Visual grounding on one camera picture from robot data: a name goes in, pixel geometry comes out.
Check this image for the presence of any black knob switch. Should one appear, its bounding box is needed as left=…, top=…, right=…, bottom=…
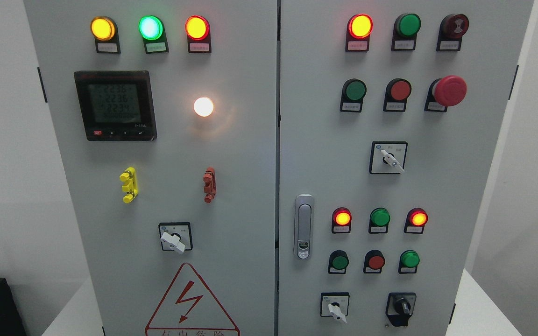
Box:
left=386, top=292, right=417, bottom=327

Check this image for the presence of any red terminal connector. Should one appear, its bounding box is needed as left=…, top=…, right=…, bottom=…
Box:
left=203, top=167, right=217, bottom=203

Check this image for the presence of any red indicator light middle left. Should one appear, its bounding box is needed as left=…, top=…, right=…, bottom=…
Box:
left=331, top=208, right=352, bottom=234

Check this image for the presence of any white lit indicator lamp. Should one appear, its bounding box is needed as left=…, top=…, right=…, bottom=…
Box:
left=193, top=97, right=215, bottom=117

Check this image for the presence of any green push button upper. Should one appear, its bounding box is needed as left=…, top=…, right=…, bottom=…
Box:
left=340, top=78, right=367, bottom=113

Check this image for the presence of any green push button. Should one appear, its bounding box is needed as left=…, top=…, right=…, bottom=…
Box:
left=340, top=78, right=367, bottom=113
left=327, top=250, right=350, bottom=274

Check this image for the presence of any green push button lower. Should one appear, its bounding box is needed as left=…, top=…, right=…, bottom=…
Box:
left=327, top=250, right=350, bottom=274

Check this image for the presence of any grey left cabinet door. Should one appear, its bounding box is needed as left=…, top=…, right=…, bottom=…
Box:
left=24, top=0, right=278, bottom=336

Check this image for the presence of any grey cabinet door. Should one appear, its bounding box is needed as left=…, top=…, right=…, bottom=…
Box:
left=24, top=0, right=278, bottom=336
left=277, top=0, right=534, bottom=336

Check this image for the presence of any green indicator light middle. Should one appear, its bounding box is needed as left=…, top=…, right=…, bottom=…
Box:
left=368, top=208, right=391, bottom=234

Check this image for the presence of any grey right cabinet door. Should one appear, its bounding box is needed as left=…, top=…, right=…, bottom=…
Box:
left=277, top=0, right=534, bottom=336

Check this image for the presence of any red push button lower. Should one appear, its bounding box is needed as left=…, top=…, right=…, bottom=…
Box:
left=363, top=250, right=386, bottom=274

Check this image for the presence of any red push button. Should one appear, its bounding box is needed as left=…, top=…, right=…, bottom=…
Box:
left=382, top=78, right=412, bottom=112
left=363, top=250, right=386, bottom=274

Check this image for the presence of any yellow terminal connector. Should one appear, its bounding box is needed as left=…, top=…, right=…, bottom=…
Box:
left=119, top=167, right=139, bottom=204

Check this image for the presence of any red push button upper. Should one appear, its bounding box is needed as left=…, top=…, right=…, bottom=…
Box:
left=382, top=78, right=412, bottom=112

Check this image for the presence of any red indicator light middle right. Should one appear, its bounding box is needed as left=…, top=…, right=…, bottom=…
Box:
left=404, top=208, right=429, bottom=234

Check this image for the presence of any red indicator light left door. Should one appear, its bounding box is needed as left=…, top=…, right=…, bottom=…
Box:
left=185, top=15, right=212, bottom=53

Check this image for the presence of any red indicator light door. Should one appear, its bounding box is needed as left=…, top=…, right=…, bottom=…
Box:
left=185, top=15, right=212, bottom=53
left=345, top=13, right=373, bottom=52

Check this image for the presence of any red triangle warning sticker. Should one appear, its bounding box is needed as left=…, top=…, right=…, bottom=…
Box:
left=145, top=262, right=241, bottom=336

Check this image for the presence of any black digital power meter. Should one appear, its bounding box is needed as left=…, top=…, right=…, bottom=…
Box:
left=73, top=70, right=157, bottom=142

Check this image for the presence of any green lamp button lower right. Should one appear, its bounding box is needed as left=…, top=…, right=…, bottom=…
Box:
left=398, top=250, right=421, bottom=274

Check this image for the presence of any red indicator light right door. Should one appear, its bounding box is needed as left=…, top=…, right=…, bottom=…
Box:
left=345, top=13, right=373, bottom=52

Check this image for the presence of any green lit indicator light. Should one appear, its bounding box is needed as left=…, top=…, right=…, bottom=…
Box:
left=138, top=15, right=169, bottom=54

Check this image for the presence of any red emergency stop button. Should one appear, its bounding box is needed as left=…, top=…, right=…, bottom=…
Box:
left=424, top=75, right=467, bottom=112

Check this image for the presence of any green indicator light top right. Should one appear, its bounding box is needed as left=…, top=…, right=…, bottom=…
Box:
left=391, top=13, right=421, bottom=51

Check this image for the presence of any yellow indicator light top left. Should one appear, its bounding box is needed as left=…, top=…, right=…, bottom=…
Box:
left=90, top=16, right=121, bottom=54

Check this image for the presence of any dark red buzzer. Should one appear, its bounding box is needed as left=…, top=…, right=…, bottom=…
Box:
left=436, top=14, right=469, bottom=52

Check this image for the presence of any silver door latch handle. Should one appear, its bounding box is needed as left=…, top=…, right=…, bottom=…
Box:
left=293, top=194, right=315, bottom=260

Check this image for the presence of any white selector switch left door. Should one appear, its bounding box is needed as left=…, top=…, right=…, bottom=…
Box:
left=158, top=223, right=193, bottom=254

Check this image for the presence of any white selector switch upper right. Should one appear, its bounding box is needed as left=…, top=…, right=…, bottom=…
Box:
left=369, top=141, right=408, bottom=175

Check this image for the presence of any white selector switch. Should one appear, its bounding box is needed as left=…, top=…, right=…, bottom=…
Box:
left=320, top=292, right=350, bottom=323
left=369, top=141, right=408, bottom=175

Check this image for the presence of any white selector switch bottom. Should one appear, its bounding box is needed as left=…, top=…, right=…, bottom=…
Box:
left=320, top=292, right=350, bottom=323

